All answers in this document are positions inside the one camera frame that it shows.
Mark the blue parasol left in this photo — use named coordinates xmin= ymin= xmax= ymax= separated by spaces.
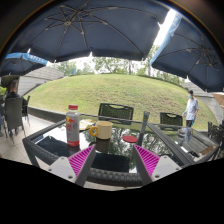
xmin=0 ymin=52 xmax=47 ymax=76

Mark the dark wicker chair centre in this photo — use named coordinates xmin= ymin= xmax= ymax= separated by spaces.
xmin=98 ymin=103 xmax=134 ymax=125

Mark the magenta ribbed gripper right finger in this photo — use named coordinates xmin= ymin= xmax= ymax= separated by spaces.
xmin=133 ymin=145 xmax=181 ymax=185

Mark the person in light shirt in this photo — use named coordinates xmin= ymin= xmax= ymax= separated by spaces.
xmin=182 ymin=90 xmax=199 ymax=127

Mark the grey chair at left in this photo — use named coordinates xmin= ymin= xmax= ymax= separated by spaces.
xmin=5 ymin=98 xmax=24 ymax=138

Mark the dark wicker chair right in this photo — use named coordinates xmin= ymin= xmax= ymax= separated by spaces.
xmin=160 ymin=112 xmax=183 ymax=126

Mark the glass-top wicker table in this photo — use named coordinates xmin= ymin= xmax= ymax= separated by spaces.
xmin=23 ymin=120 xmax=193 ymax=187

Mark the cream mug with yellow handle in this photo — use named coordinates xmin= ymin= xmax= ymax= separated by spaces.
xmin=89 ymin=121 xmax=113 ymax=140

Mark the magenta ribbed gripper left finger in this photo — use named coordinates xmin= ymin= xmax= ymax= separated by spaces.
xmin=47 ymin=145 xmax=96 ymax=187

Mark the seated person at left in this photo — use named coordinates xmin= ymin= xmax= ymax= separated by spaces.
xmin=5 ymin=80 xmax=28 ymax=114

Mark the dark wicker chair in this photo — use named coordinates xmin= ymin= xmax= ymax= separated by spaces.
xmin=98 ymin=103 xmax=134 ymax=125
xmin=160 ymin=112 xmax=183 ymax=126

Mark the large navy parasol centre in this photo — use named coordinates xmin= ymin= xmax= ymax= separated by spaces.
xmin=6 ymin=0 xmax=168 ymax=62

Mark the navy parasol right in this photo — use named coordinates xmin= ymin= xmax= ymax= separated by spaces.
xmin=150 ymin=13 xmax=224 ymax=92

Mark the clear bottle with red cap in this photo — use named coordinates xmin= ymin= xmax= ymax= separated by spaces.
xmin=66 ymin=104 xmax=80 ymax=147

